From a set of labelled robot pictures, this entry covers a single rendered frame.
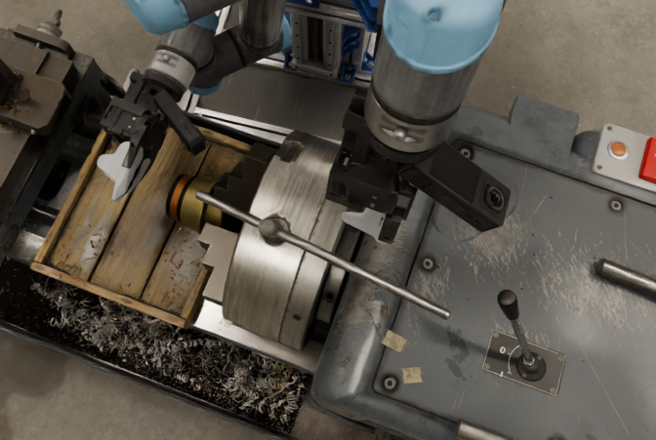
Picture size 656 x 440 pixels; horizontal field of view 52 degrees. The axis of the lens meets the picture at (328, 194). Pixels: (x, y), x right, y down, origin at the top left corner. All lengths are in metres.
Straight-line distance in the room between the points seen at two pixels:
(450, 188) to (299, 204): 0.33
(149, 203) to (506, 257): 0.69
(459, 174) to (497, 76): 1.84
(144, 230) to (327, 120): 0.93
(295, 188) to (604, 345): 0.44
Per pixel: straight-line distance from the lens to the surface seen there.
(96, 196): 1.33
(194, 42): 1.16
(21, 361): 2.27
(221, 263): 1.02
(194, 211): 1.03
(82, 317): 1.63
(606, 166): 0.97
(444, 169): 0.60
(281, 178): 0.91
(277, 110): 2.08
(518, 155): 0.93
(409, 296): 0.77
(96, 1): 2.64
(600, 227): 0.94
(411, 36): 0.46
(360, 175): 0.61
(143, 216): 1.29
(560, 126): 0.97
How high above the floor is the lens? 2.09
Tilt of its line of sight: 72 degrees down
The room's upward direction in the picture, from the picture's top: 3 degrees clockwise
